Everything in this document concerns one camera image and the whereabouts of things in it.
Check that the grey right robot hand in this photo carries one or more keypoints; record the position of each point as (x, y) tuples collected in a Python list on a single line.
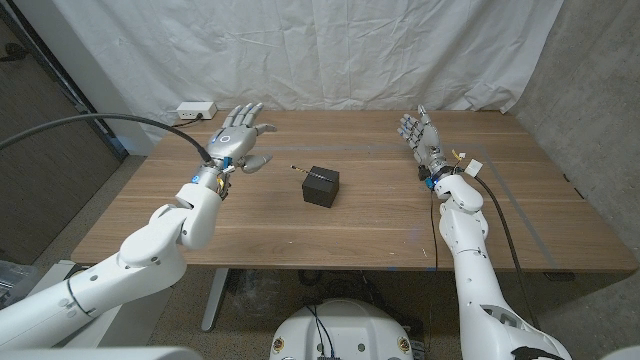
[(427, 142)]

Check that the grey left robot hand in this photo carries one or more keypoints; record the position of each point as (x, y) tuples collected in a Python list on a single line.
[(230, 142)]

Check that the black yellow striped pen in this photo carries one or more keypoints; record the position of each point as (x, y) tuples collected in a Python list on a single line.
[(305, 171)]

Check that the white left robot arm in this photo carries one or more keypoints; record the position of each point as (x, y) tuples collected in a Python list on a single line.
[(100, 287)]

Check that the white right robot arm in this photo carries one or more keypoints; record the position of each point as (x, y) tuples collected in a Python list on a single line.
[(475, 290)]

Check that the black box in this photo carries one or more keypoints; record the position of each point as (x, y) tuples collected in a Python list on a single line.
[(320, 192)]

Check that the white power strip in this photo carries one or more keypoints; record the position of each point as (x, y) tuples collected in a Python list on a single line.
[(196, 110)]

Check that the grey tape outline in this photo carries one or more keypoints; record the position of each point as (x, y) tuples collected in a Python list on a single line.
[(350, 148)]

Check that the white backdrop cloth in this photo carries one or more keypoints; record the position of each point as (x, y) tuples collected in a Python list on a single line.
[(320, 50)]

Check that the grey table leg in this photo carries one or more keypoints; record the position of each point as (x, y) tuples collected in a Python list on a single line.
[(215, 300)]

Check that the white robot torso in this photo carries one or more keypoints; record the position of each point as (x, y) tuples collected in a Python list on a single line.
[(345, 330)]

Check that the clear plastic bin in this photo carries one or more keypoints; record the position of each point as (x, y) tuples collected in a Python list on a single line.
[(15, 280)]

